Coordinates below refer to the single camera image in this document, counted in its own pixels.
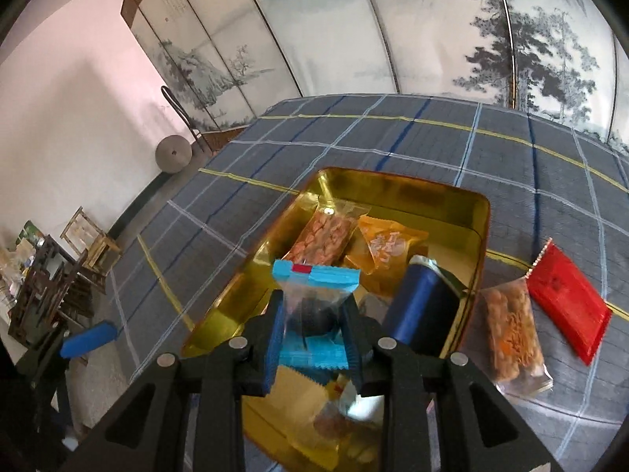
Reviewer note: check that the painted folding screen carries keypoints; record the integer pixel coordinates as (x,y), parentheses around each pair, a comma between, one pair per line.
(319,34)

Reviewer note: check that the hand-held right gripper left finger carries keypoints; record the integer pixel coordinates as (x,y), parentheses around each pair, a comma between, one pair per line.
(274,344)

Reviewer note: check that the navy blue snack packet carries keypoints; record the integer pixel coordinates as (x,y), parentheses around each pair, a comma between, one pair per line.
(417,305)

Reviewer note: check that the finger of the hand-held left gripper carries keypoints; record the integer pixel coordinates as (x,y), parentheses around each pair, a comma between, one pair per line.
(88,339)

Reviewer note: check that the orange snack packet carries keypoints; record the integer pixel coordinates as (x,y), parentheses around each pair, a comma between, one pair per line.
(388,250)

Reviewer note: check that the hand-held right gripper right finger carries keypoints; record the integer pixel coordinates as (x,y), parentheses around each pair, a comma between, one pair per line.
(355,354)

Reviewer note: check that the red snack packet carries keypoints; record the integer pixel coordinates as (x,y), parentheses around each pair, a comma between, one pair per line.
(565,295)

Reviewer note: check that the tan zigzag-edged snack packet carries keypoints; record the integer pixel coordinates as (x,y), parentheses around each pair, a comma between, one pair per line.
(295,398)

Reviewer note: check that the clear peanut snack packet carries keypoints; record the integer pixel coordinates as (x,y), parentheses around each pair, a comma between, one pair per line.
(513,334)
(322,236)

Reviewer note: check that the grey plaid tablecloth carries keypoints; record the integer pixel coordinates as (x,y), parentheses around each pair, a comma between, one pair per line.
(393,132)

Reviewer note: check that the light wooden chair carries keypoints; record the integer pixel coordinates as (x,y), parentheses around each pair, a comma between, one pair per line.
(91,241)

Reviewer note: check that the blue-ended clear snack packet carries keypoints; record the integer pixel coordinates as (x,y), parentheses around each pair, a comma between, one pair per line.
(314,275)

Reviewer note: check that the grey round disc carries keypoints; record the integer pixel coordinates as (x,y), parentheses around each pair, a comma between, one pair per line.
(174,154)

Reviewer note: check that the yellow snack packet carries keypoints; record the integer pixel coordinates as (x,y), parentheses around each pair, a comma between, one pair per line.
(358,400)

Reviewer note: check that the dark wooden chair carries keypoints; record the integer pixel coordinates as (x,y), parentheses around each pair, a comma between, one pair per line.
(54,290)

